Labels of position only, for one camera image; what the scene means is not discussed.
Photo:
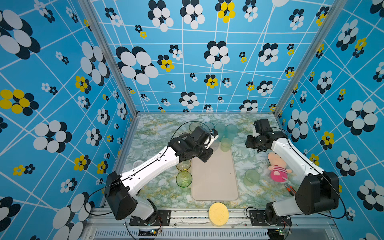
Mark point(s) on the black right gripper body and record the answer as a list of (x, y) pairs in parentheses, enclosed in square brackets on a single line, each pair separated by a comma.
[(253, 142)]

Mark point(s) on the pink plush doll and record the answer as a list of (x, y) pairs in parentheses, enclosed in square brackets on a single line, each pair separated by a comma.
[(278, 168)]

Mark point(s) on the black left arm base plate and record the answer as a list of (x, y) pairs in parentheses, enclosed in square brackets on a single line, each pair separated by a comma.
[(162, 218)]

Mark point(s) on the yellow glass left column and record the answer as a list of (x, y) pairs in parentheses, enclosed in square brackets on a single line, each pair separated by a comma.
[(184, 166)]

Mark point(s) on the tall amber glass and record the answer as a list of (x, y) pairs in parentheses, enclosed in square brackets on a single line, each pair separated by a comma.
[(193, 126)]

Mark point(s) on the tall blue glass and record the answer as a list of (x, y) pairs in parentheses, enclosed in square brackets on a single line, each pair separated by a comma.
[(208, 126)]

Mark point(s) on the tall green-teal glass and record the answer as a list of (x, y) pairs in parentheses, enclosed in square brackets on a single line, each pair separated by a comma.
[(231, 131)]

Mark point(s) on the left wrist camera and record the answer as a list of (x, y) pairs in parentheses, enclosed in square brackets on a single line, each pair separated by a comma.
[(203, 137)]

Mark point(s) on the green glass left column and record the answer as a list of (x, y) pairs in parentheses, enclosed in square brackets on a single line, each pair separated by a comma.
[(184, 179)]

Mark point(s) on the red black utility knife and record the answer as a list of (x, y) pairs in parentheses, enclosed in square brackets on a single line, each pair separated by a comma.
[(290, 189)]

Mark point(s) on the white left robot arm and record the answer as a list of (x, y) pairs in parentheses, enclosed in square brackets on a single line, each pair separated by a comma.
[(122, 188)]

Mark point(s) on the small clear glass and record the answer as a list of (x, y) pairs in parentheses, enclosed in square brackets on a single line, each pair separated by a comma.
[(215, 145)]

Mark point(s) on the aluminium front rail frame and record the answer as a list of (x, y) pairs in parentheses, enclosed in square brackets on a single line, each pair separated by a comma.
[(194, 224)]

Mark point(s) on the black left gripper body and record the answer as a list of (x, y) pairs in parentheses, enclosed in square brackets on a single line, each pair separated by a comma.
[(202, 152)]

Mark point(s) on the white tape roll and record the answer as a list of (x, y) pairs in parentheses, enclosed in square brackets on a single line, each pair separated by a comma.
[(137, 164)]

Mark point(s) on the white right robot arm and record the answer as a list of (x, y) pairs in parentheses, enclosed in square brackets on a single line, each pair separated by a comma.
[(318, 191)]

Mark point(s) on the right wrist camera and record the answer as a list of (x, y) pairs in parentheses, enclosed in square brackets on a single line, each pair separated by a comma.
[(261, 126)]

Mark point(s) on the yellow round sponge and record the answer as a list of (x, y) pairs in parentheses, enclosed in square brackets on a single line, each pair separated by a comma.
[(218, 214)]

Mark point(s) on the pale pink rectangular tray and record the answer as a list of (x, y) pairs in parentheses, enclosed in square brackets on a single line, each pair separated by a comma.
[(216, 179)]

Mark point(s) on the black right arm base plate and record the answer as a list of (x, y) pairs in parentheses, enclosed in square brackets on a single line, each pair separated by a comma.
[(258, 219)]

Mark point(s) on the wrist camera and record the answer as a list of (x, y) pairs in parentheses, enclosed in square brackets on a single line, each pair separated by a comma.
[(203, 137), (261, 126)]

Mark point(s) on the tall teal glass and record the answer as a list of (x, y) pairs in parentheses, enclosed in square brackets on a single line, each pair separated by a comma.
[(220, 128)]

